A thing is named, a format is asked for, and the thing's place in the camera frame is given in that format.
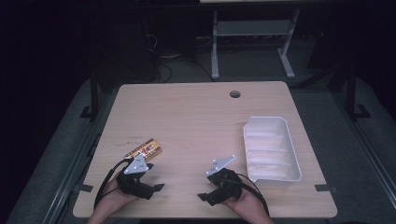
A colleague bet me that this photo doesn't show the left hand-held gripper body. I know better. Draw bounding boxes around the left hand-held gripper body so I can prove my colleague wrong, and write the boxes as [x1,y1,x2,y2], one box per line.
[116,153,156,201]

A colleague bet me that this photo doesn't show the person's left hand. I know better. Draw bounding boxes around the person's left hand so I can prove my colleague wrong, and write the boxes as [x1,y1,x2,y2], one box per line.
[96,172,140,216]

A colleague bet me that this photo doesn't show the black tape strip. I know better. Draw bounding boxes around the black tape strip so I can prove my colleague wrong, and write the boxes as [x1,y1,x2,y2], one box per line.
[314,183,339,193]
[74,183,94,193]

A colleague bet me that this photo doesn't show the yellow red snack packet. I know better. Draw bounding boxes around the yellow red snack packet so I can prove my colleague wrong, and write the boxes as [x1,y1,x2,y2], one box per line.
[124,137,163,161]

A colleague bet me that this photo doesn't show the black floor cables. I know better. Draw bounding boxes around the black floor cables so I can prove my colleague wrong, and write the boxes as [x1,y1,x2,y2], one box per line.
[144,31,216,84]

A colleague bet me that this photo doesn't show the white plastic bin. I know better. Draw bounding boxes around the white plastic bin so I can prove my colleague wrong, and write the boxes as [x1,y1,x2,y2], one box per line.
[242,116,303,183]

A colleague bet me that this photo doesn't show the white metal desk frame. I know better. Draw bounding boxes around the white metal desk frame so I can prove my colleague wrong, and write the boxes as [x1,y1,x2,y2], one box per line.
[210,7,301,81]

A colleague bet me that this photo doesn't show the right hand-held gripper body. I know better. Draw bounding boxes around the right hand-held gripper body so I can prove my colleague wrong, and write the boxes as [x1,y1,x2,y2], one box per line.
[205,154,244,207]

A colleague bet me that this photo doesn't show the person's right hand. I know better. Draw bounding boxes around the person's right hand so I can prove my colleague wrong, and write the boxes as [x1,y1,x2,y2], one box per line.
[221,186,267,221]

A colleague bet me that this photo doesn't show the black metal stand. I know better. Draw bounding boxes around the black metal stand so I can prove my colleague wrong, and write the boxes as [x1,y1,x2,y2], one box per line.
[78,76,101,123]
[344,62,372,121]

